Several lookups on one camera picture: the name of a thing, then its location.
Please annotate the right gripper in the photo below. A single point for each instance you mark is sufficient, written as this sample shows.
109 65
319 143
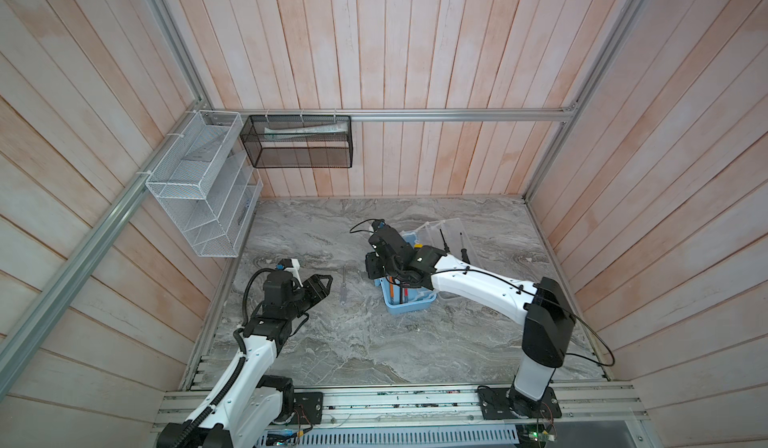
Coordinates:
370 263

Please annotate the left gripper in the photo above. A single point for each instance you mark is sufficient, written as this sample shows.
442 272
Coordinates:
324 291

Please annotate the black yellow screwdriver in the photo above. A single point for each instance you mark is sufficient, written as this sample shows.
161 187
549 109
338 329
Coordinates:
464 250
445 245

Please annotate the blue plastic tool box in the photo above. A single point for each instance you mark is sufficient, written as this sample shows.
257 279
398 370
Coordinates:
428 244

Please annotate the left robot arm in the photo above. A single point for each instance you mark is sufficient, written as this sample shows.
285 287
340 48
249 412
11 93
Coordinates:
252 364

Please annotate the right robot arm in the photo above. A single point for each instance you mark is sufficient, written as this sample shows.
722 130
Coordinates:
540 308

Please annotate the black mesh basket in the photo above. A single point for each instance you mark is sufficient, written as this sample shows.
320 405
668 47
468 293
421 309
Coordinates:
298 141

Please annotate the white wire mesh shelf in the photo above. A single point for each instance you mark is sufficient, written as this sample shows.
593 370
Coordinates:
205 186

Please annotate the horizontal aluminium wall rail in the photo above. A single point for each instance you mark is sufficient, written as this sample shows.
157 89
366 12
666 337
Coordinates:
427 115

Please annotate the aluminium mounting rail base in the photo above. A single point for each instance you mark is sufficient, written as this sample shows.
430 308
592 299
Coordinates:
578 414

